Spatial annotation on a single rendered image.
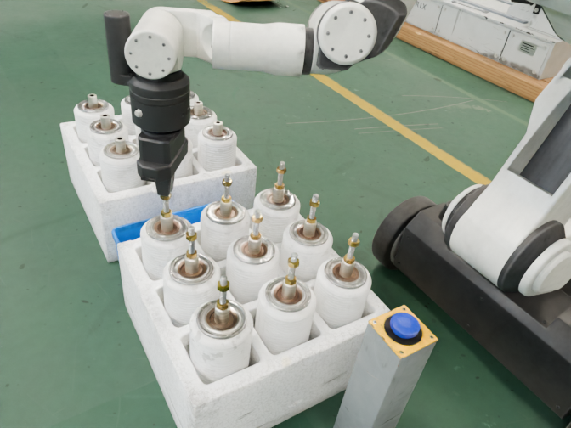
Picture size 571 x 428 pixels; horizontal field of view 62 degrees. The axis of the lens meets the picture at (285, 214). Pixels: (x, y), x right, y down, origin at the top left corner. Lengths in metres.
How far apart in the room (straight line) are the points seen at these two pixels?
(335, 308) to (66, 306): 0.59
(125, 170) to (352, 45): 0.62
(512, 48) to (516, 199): 1.96
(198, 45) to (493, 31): 2.21
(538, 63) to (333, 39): 2.09
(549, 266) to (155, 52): 0.65
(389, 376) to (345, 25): 0.47
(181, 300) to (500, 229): 0.53
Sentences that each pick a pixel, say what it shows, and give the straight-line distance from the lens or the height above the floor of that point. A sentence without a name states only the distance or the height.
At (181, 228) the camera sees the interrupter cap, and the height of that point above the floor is 0.25.
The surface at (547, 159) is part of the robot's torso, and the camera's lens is 0.90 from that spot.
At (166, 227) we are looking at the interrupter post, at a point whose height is 0.26.
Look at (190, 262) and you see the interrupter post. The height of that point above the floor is 0.28.
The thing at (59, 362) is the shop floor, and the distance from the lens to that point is 1.05.
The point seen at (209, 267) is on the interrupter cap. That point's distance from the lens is 0.82.
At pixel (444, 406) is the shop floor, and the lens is 1.05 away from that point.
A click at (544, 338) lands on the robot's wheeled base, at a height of 0.18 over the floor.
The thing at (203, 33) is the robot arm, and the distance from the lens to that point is 0.75.
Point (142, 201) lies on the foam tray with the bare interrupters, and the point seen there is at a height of 0.16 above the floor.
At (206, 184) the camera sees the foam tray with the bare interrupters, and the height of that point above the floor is 0.16.
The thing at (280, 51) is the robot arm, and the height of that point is 0.60.
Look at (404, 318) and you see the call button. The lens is 0.69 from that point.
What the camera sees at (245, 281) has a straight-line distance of 0.85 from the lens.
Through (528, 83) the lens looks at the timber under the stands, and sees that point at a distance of 2.64.
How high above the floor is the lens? 0.82
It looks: 37 degrees down
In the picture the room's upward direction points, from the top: 8 degrees clockwise
